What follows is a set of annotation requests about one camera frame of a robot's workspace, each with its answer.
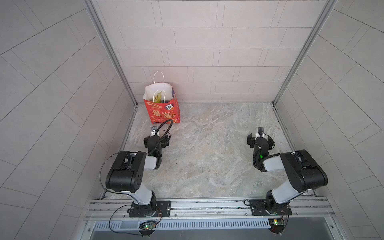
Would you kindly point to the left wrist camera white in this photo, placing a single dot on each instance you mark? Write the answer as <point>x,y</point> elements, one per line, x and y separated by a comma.
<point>154,130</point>

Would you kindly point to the circuit board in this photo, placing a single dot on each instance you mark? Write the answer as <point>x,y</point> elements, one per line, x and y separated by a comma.
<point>147,226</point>
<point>277,226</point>

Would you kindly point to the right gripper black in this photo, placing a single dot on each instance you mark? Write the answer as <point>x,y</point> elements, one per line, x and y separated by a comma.
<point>261,141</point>

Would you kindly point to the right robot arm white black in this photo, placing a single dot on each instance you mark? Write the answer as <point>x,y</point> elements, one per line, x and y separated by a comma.
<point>303,173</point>

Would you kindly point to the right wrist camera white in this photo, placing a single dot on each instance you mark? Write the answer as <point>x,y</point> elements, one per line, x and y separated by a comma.
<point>260,132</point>

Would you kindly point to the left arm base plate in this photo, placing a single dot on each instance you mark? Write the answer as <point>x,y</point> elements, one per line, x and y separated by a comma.
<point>152,210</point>

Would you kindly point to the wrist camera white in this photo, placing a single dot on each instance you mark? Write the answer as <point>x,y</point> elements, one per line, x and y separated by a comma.
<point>260,132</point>
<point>154,130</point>

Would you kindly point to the right circuit board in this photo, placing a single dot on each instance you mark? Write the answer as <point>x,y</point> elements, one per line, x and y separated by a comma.
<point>277,226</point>

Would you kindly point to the yellow snack packet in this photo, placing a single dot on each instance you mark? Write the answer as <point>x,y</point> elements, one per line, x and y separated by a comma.
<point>158,97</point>

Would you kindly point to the red paper gift bag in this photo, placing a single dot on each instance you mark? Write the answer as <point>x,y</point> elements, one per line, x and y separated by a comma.
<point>169,109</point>

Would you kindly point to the aluminium mounting rail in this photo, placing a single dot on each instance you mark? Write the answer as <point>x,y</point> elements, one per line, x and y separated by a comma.
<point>213,208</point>

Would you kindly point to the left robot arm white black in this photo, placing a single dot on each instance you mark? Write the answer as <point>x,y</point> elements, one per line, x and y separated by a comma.
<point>127,173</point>

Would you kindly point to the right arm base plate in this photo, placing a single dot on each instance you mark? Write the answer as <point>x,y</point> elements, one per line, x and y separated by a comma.
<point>268,208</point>

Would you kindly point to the left circuit board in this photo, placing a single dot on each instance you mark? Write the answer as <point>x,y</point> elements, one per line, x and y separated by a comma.
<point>147,226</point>

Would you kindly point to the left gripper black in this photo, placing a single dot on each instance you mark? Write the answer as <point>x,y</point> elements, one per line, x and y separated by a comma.
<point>155,140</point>

